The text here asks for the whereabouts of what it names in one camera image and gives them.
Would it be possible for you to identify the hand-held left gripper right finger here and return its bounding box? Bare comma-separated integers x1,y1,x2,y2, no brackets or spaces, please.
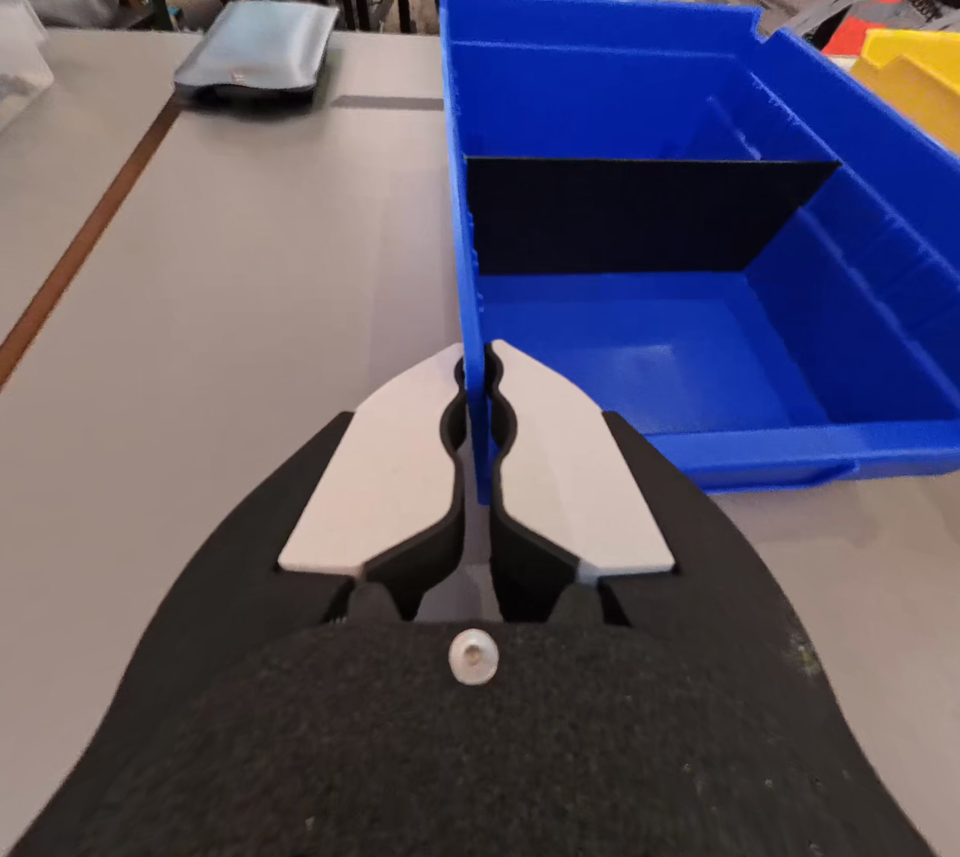
483,339,676,624

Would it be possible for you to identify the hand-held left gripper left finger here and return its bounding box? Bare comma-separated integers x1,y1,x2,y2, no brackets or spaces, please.
277,343,468,623

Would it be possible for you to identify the blue plastic bin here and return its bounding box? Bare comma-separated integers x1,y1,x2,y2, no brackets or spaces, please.
437,0,960,504

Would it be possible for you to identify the yellow plastic bin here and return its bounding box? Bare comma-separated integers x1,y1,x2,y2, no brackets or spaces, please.
851,26,960,149

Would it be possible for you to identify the black bin divider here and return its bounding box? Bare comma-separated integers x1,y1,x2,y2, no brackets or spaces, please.
465,155,843,275

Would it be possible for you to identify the grey pouch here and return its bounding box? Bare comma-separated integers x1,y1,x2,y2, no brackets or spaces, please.
172,0,340,111

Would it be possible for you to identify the orange safety cone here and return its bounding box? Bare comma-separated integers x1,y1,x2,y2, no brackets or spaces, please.
821,0,913,57

